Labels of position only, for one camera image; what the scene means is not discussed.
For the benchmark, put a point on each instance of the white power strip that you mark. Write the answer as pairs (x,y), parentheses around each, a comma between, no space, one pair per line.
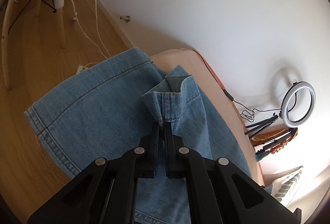
(82,68)

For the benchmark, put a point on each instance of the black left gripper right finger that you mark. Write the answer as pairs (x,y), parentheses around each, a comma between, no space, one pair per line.
(218,191)

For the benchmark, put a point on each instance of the wooden chair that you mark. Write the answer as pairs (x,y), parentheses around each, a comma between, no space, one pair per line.
(24,21)

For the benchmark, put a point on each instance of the folded silver black tripod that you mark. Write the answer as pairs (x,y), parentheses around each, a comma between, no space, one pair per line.
(275,142)

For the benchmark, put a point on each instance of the white ring light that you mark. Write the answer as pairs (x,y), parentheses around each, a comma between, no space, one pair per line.
(298,104)

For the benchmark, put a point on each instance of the metal door stopper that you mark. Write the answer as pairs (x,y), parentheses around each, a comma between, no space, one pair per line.
(125,18)

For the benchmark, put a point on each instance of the teal cloth piece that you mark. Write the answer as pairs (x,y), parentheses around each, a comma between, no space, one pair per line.
(261,154)

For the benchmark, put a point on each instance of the orange patterned scarf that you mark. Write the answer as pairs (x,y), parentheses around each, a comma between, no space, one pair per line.
(273,140)

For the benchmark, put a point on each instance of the green white patterned pillow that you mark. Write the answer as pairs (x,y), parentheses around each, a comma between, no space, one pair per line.
(285,188)

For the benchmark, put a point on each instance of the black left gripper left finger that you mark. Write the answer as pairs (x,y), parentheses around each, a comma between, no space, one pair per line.
(105,191)

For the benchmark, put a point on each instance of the blue denim pants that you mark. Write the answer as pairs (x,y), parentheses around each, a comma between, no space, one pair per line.
(105,111)

